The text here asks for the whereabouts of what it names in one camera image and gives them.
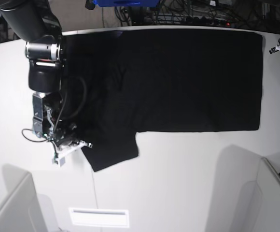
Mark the grey partition panel right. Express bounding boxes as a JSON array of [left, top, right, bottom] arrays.
[[240, 158, 280, 232]]

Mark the black power strip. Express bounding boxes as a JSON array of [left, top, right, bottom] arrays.
[[182, 16, 231, 27]]

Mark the blue box behind table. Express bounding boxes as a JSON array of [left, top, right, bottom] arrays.
[[93, 0, 159, 7]]

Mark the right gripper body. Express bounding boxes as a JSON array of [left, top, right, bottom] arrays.
[[43, 123, 77, 147]]

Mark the grey partition panel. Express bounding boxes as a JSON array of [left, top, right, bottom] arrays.
[[240, 158, 280, 232], [0, 164, 48, 232]]

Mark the grey partition panel left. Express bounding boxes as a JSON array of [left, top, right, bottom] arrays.
[[0, 164, 48, 232]]

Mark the black T-shirt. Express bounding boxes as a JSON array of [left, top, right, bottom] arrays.
[[66, 29, 263, 172]]

